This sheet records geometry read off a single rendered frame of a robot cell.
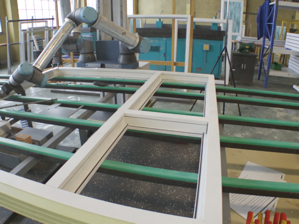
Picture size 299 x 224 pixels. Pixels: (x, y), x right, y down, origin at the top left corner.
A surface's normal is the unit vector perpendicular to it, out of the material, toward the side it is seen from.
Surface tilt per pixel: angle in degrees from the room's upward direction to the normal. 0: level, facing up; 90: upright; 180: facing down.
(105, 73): 90
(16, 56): 90
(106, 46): 90
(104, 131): 0
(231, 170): 0
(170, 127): 90
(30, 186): 0
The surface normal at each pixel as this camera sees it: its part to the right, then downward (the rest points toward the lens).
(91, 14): 0.64, 0.25
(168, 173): 0.00, -0.92
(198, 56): -0.25, 0.39
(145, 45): 0.78, 0.29
